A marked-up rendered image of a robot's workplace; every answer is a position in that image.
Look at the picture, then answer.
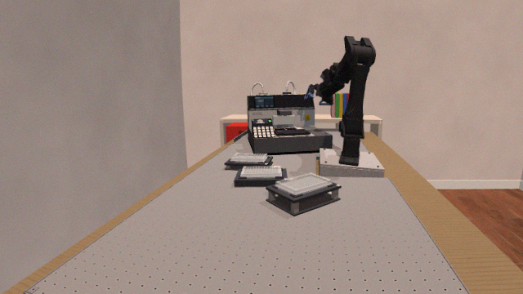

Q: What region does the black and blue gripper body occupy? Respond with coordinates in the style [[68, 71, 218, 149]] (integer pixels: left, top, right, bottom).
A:
[[310, 83, 336, 105]]

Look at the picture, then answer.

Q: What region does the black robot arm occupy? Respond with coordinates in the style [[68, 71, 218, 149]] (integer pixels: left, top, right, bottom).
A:
[[320, 36, 376, 167]]

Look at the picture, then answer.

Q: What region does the white well plate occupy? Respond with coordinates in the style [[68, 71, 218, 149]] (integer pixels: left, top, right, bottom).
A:
[[275, 173, 332, 196], [230, 153, 268, 163], [241, 166, 282, 178]]

